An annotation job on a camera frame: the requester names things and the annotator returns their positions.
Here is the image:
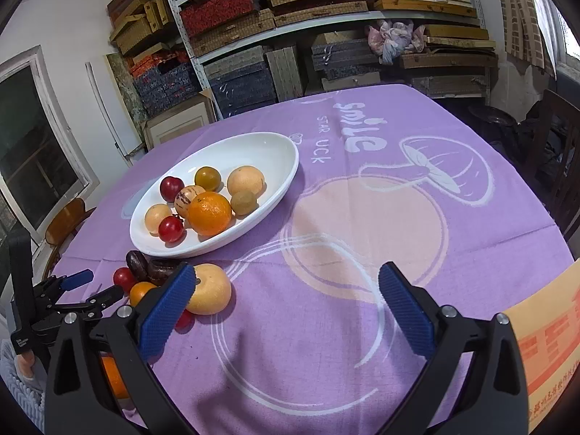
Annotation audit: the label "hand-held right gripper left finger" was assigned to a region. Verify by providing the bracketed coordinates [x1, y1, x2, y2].
[43, 263, 196, 435]

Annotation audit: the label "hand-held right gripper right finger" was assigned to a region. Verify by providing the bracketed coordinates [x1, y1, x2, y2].
[378, 261, 530, 435]

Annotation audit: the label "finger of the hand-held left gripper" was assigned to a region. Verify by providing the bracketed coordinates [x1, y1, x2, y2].
[50, 285, 124, 322]
[43, 269, 95, 302]

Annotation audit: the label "small yellow orange tomato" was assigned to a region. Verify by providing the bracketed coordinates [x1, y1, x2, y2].
[129, 282, 158, 307]

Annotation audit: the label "dark purple passion fruit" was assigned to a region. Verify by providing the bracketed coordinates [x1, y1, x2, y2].
[125, 250, 150, 282]
[147, 259, 182, 286]

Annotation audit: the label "yellow persimmon with dark spot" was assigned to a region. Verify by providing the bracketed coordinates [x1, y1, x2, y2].
[183, 263, 232, 315]

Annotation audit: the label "pale orange plum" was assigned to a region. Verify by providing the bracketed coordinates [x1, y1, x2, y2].
[144, 204, 174, 236]

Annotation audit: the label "striped yellow pepino melon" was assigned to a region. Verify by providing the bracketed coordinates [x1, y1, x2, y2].
[174, 185, 207, 219]

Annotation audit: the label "dark red plum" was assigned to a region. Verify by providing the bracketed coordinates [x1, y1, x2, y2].
[159, 176, 183, 198]

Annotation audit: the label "large brown longan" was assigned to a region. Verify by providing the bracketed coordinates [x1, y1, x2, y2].
[230, 191, 258, 216]

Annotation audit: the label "large pale yellow pear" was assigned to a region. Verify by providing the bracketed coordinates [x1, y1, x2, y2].
[227, 166, 265, 198]

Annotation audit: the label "white oval plate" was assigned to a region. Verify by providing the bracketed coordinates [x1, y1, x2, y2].
[130, 132, 300, 259]

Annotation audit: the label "person's left forearm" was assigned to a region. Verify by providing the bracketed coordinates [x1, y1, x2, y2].
[0, 340, 46, 435]

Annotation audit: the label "light wooden chair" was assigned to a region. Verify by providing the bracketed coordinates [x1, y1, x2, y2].
[44, 197, 97, 277]

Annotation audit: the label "purple printed tablecloth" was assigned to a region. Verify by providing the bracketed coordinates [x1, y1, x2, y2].
[45, 84, 580, 435]

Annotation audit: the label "white framed window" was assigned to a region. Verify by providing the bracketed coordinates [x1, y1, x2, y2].
[0, 45, 100, 245]

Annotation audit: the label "orange printed cardboard box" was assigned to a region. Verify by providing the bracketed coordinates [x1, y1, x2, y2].
[503, 258, 580, 433]

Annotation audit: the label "white leaning board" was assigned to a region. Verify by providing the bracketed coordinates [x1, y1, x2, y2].
[85, 60, 134, 166]

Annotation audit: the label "framed picture in cardboard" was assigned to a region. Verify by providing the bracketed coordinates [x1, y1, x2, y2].
[141, 91, 218, 152]

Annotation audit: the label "green marbled panel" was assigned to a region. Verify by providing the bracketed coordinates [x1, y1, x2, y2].
[106, 52, 148, 116]

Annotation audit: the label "stack of blue patterned boxes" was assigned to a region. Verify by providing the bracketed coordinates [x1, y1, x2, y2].
[131, 61, 202, 116]

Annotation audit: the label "dark round stool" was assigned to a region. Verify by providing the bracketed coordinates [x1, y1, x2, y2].
[467, 104, 517, 143]

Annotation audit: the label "dark clothing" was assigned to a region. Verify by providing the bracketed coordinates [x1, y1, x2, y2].
[514, 100, 558, 164]

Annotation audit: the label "orange patterned box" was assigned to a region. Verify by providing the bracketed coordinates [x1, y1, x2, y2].
[129, 50, 189, 78]

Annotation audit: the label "dark wooden chair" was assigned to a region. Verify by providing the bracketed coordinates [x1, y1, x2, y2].
[521, 88, 580, 241]

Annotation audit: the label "dark grey box stack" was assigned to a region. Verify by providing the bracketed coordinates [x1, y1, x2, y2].
[310, 38, 382, 83]
[203, 52, 278, 119]

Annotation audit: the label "pink plastic bag bundle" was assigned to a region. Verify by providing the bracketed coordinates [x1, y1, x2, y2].
[366, 19, 427, 65]

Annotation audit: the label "shelf of gift boxes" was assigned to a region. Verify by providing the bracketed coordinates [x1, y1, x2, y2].
[106, 0, 499, 100]

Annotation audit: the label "white metal shelving rack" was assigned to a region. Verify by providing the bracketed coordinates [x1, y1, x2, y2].
[156, 0, 492, 121]

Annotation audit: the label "red patterned boxes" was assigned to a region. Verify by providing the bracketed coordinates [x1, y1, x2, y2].
[179, 0, 268, 37]

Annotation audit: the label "bright window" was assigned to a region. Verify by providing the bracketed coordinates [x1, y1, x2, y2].
[550, 0, 580, 73]

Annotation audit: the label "brick patterned curtain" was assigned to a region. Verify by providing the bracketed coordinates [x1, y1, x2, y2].
[492, 0, 558, 78]

